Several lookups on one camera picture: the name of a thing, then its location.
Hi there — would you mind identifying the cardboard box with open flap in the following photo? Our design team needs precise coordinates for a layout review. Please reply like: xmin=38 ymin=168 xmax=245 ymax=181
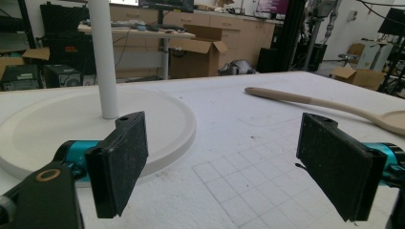
xmin=330 ymin=66 xmax=386 ymax=92

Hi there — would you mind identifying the black computer tower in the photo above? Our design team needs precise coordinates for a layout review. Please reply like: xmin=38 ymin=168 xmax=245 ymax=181
xmin=0 ymin=64 xmax=41 ymax=92
xmin=43 ymin=64 xmax=83 ymax=89

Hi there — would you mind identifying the black monitor on stand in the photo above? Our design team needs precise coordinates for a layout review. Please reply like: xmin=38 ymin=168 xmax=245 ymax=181
xmin=377 ymin=8 xmax=405 ymax=36

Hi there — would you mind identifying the grey helmet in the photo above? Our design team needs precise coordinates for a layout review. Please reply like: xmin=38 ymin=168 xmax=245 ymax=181
xmin=219 ymin=59 xmax=257 ymax=76

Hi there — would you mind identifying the dark monitor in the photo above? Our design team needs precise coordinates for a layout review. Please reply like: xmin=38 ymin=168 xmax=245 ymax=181
xmin=138 ymin=0 xmax=195 ymax=13

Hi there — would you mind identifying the white round stand with pole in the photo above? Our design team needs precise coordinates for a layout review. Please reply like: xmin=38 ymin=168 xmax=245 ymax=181
xmin=0 ymin=0 xmax=198 ymax=189

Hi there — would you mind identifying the black hard case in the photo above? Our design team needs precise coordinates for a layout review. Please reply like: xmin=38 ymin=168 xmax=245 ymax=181
xmin=39 ymin=2 xmax=96 ymax=75

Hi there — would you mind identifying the white box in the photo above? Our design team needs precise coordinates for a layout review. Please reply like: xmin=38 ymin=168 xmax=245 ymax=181
xmin=356 ymin=41 xmax=394 ymax=73

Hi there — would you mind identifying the small black box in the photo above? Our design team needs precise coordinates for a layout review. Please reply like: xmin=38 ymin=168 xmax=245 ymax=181
xmin=257 ymin=47 xmax=278 ymax=73

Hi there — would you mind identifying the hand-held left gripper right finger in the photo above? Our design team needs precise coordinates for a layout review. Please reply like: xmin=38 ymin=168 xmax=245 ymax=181
xmin=295 ymin=113 xmax=405 ymax=222

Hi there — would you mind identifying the black column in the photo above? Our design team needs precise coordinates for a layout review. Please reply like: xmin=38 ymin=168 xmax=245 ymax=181
xmin=276 ymin=0 xmax=309 ymax=73

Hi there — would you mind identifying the monitor with purple screen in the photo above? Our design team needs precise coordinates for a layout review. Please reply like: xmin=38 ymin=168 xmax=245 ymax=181
xmin=256 ymin=0 xmax=290 ymax=15

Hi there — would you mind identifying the black shelf post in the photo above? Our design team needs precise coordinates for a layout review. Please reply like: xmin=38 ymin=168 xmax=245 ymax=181
xmin=17 ymin=0 xmax=37 ymax=50

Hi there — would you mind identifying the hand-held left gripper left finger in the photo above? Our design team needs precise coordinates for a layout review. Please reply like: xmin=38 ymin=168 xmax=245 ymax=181
xmin=54 ymin=111 xmax=149 ymax=219

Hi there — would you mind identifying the metal stand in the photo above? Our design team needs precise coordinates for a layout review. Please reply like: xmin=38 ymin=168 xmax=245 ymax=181
xmin=302 ymin=0 xmax=338 ymax=72

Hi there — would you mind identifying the wooden spoon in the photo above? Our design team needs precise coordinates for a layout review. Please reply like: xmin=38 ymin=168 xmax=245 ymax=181
xmin=244 ymin=86 xmax=405 ymax=136

